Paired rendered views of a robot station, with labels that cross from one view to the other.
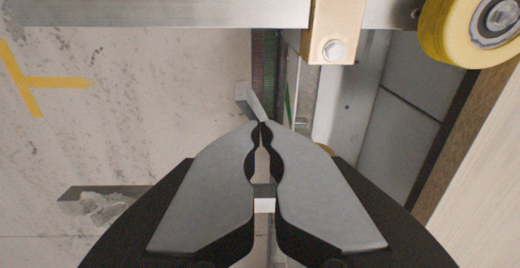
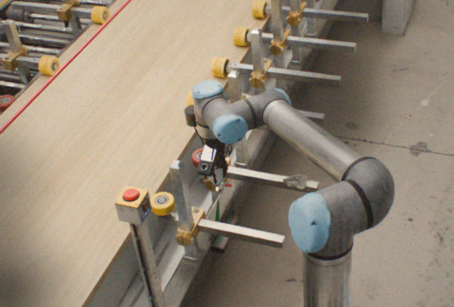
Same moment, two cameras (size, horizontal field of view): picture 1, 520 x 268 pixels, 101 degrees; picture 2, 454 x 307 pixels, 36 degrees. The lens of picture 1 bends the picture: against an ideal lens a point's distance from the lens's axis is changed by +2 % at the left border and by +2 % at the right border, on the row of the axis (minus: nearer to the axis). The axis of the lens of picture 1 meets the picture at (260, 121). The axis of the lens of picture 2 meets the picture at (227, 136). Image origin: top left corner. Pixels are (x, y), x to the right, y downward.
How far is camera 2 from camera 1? 2.14 m
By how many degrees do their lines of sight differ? 28
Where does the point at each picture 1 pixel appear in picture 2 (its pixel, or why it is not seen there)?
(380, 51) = (162, 239)
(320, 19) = (197, 218)
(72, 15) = (267, 234)
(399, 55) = (156, 230)
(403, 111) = not seen: hidden behind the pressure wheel
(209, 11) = (228, 227)
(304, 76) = not seen: hidden behind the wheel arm
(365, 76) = (173, 230)
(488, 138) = (161, 176)
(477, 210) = (163, 155)
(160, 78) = not seen: outside the picture
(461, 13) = (170, 201)
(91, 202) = (299, 184)
